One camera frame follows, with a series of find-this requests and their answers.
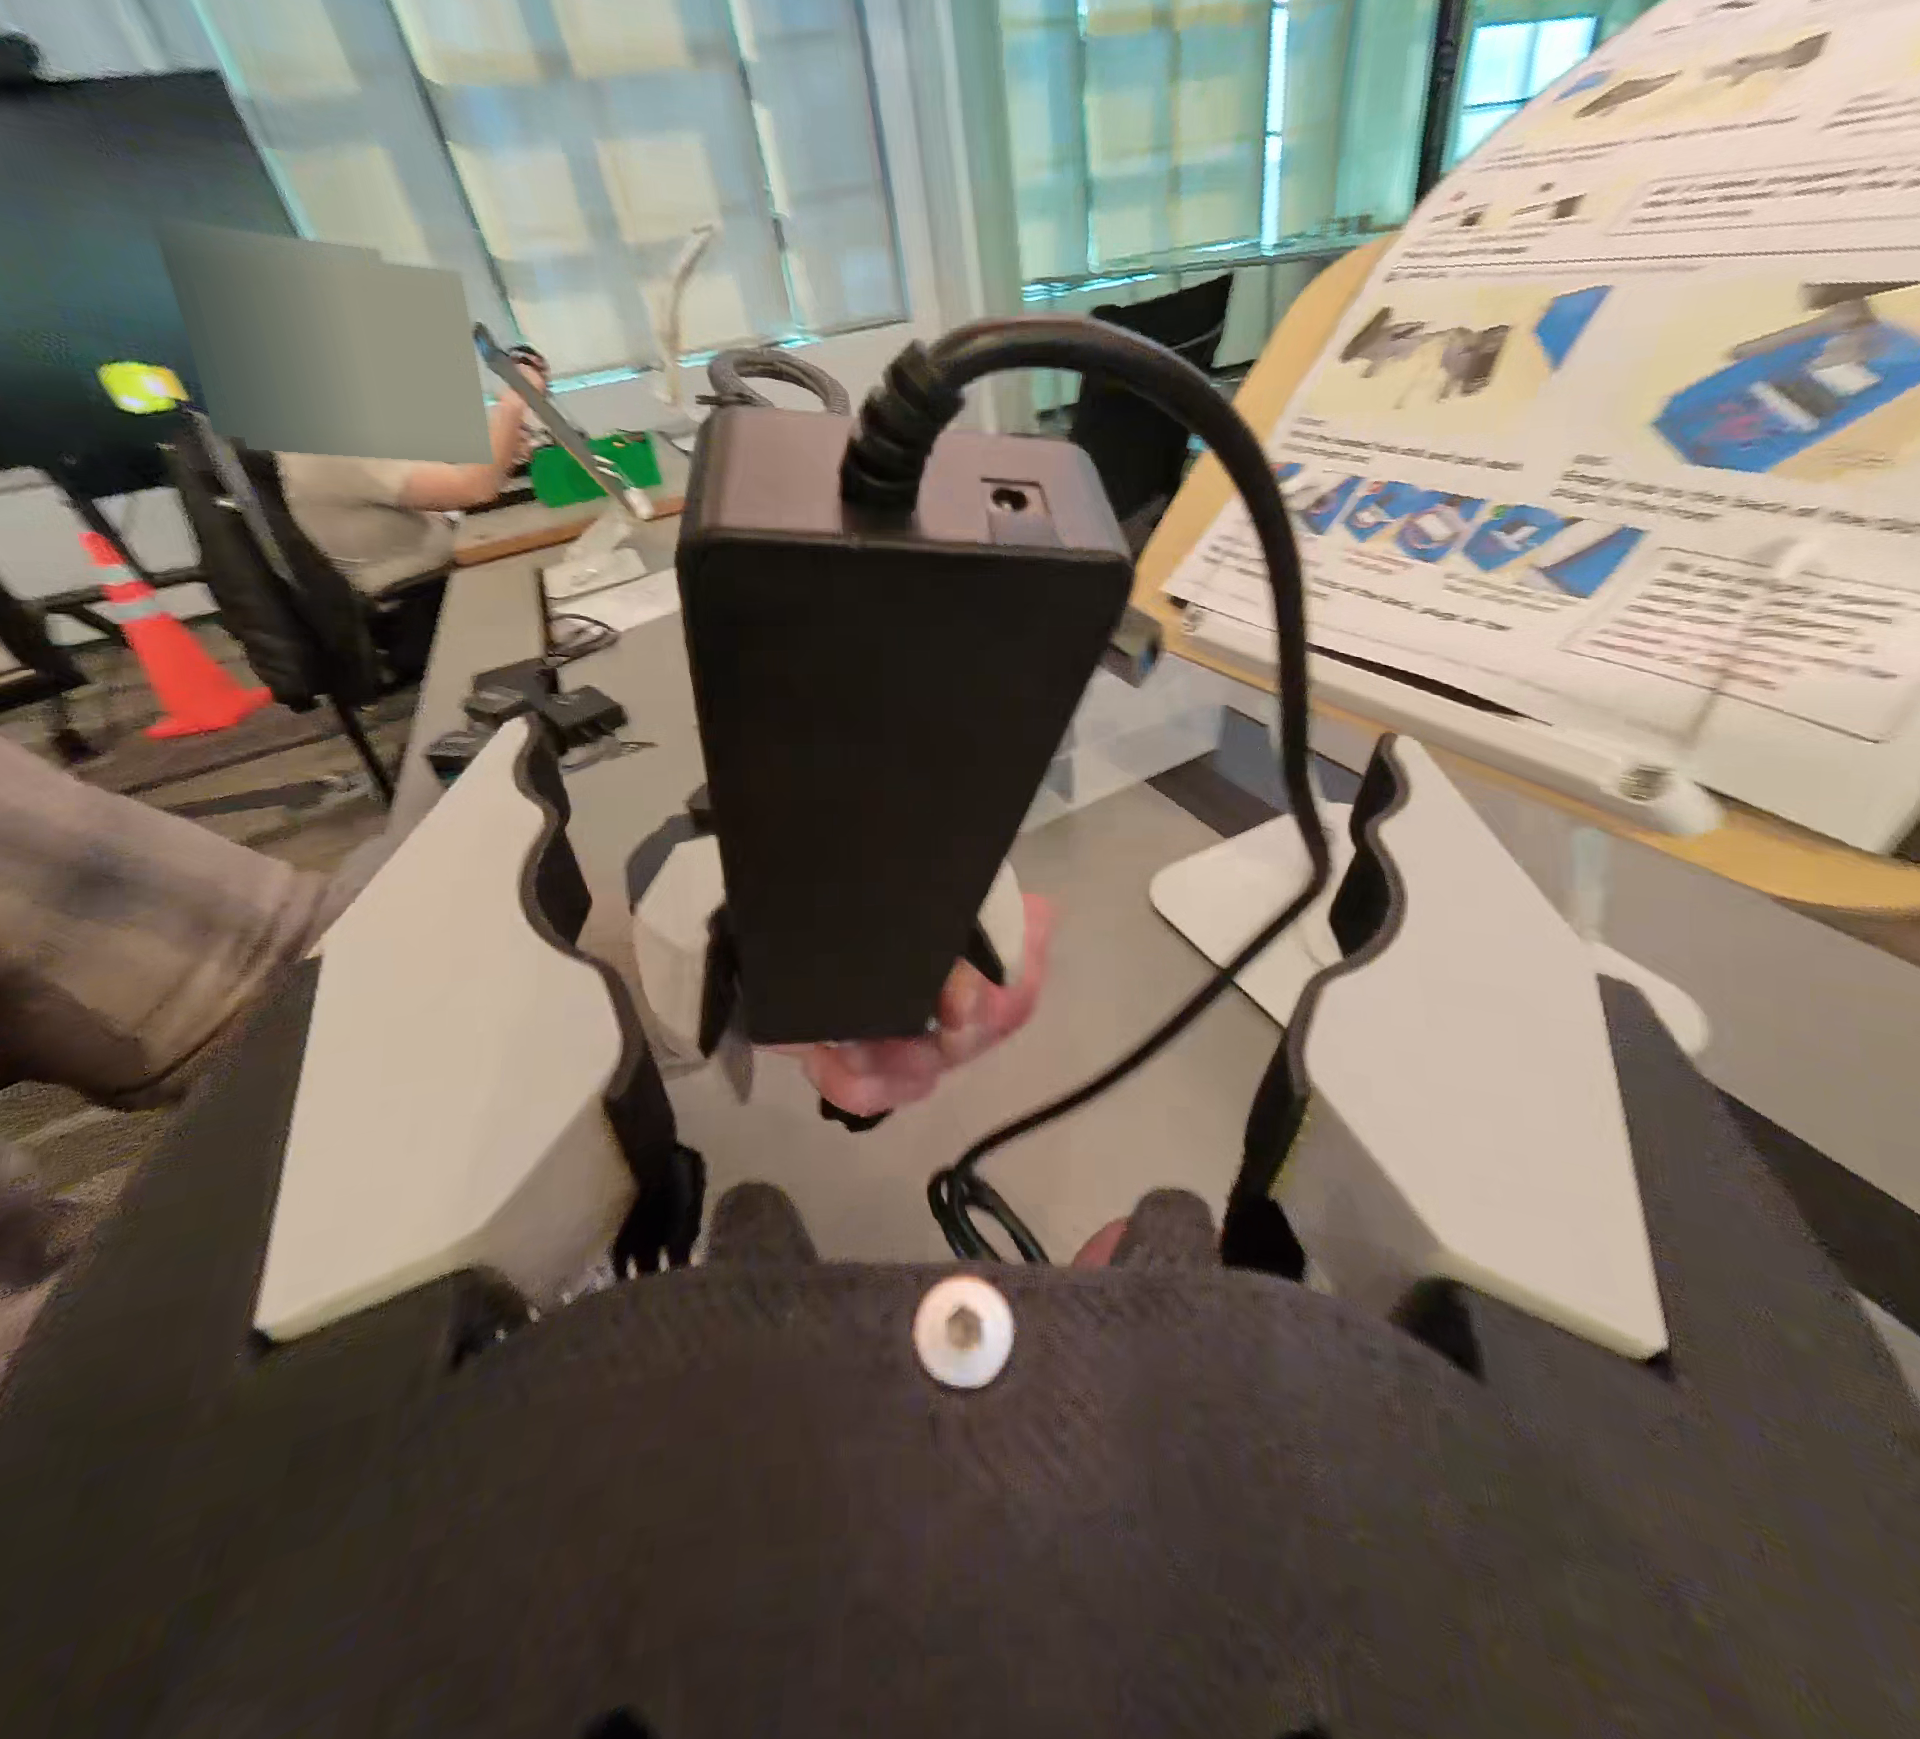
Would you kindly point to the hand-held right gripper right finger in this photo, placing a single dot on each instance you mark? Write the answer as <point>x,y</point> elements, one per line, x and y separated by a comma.
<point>1455,1094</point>

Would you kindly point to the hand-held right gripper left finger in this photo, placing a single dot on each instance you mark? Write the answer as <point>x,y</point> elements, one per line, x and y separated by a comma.
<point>449,1064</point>

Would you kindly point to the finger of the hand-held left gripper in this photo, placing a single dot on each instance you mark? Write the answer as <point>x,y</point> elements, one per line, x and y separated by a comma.
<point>675,959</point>
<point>1020,930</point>

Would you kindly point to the black multi-port usb hub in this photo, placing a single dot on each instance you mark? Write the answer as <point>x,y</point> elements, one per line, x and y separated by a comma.
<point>883,749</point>

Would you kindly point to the clear plastic bin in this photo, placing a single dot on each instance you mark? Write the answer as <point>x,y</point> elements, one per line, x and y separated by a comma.
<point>1140,734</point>

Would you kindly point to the person's left forearm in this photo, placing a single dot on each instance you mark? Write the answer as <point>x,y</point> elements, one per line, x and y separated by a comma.
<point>134,930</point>

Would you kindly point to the flat black box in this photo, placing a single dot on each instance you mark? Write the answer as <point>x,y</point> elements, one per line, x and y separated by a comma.
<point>570,708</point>

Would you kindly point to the paper sheet blue print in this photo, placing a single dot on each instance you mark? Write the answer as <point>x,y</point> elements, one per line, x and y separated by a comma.
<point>637,600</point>

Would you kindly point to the white board ledge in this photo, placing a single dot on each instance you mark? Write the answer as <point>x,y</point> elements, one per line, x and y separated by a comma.
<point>1500,734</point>

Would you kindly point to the small white stand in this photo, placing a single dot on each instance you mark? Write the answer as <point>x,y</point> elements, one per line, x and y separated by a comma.
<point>593,554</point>

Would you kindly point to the orange traffic cone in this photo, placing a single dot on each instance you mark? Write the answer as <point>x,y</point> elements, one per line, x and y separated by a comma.
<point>173,660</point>

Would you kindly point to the green board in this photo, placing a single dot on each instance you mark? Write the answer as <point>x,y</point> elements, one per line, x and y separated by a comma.
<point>600,466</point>

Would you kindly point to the black office chair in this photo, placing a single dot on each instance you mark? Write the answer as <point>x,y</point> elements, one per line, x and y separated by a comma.
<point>271,583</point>
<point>1155,419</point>

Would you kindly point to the black tilted board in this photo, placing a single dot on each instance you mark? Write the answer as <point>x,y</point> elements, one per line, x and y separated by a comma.
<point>564,419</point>

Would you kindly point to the instruction sheet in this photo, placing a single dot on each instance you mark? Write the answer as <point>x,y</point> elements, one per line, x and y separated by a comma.
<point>1649,345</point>

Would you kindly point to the large dark screen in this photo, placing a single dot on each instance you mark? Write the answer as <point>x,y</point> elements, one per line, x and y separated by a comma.
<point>90,239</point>

